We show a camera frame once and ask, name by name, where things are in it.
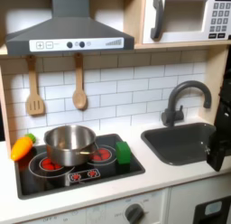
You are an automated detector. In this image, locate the green toy block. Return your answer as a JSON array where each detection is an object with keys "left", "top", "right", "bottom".
[{"left": 115, "top": 140, "right": 132, "bottom": 165}]

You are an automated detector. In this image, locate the dark grey sink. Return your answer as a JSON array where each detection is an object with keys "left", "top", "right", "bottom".
[{"left": 140, "top": 122, "right": 217, "bottom": 166}]

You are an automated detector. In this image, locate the dark grey tap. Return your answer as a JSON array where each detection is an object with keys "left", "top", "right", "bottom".
[{"left": 161, "top": 79, "right": 213, "bottom": 127}]

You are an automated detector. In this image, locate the black dishwasher panel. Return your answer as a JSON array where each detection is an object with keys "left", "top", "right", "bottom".
[{"left": 192, "top": 195, "right": 231, "bottom": 224}]

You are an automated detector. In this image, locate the grey oven knob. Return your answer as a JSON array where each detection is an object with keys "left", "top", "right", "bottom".
[{"left": 124, "top": 203, "right": 145, "bottom": 224}]

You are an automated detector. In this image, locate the white toy microwave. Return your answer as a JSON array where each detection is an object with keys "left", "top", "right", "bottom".
[{"left": 142, "top": 0, "right": 231, "bottom": 45}]

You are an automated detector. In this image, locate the black toy stove top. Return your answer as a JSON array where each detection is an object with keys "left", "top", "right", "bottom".
[{"left": 14, "top": 133, "right": 146, "bottom": 201}]

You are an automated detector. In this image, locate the steel pot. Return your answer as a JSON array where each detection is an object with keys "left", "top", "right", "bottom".
[{"left": 43, "top": 124, "right": 99, "bottom": 167}]

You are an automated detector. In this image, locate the wooden spoon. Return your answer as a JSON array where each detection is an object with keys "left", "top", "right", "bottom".
[{"left": 71, "top": 52, "right": 88, "bottom": 111}]

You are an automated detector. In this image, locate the grey range hood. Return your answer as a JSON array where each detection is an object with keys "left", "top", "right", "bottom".
[{"left": 5, "top": 0, "right": 135, "bottom": 56}]

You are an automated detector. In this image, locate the wooden slotted spatula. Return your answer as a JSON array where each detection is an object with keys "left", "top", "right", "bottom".
[{"left": 24, "top": 55, "right": 46, "bottom": 117}]

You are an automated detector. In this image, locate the orange toy carrot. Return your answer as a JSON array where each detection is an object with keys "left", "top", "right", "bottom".
[{"left": 10, "top": 133, "right": 37, "bottom": 162}]

